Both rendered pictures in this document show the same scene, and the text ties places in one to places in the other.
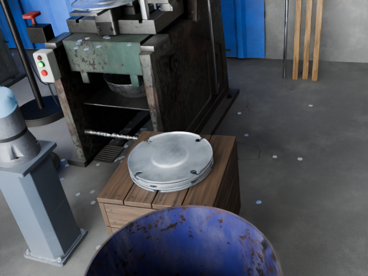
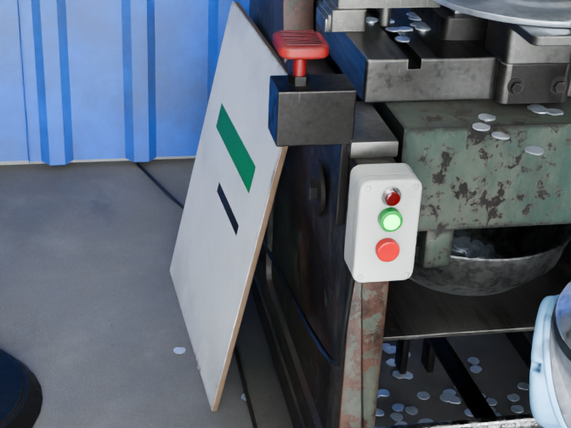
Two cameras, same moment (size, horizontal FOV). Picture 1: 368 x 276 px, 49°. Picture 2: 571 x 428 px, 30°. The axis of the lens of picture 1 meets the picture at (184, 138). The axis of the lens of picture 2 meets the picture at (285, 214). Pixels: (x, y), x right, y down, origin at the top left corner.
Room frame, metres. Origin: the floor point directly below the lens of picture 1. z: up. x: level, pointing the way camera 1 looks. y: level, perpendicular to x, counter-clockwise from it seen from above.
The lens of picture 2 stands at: (0.88, 1.36, 1.14)
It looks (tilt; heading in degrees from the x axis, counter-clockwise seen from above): 27 degrees down; 320
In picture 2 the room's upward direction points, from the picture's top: 3 degrees clockwise
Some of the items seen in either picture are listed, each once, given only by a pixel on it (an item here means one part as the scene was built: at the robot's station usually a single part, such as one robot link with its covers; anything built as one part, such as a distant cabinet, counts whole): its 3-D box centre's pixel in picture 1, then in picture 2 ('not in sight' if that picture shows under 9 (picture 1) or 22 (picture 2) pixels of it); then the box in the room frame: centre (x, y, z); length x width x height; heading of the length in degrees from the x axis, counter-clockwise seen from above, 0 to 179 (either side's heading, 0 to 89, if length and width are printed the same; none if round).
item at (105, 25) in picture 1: (103, 18); (539, 53); (1.71, 0.26, 0.72); 0.25 x 0.14 x 0.14; 152
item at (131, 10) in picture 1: (124, 5); (491, 12); (1.87, 0.18, 0.72); 0.20 x 0.16 x 0.03; 62
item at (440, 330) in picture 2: (142, 87); (456, 260); (1.87, 0.17, 0.31); 0.43 x 0.42 x 0.01; 62
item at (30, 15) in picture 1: (33, 21); (299, 68); (1.81, 0.58, 0.72); 0.07 x 0.06 x 0.08; 152
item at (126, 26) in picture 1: (126, 16); (488, 43); (1.86, 0.18, 0.68); 0.45 x 0.30 x 0.06; 62
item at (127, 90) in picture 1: (138, 78); (462, 234); (1.86, 0.18, 0.36); 0.34 x 0.34 x 0.10
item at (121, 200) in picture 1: (178, 202); not in sight; (1.12, 0.06, 0.18); 0.40 x 0.38 x 0.35; 159
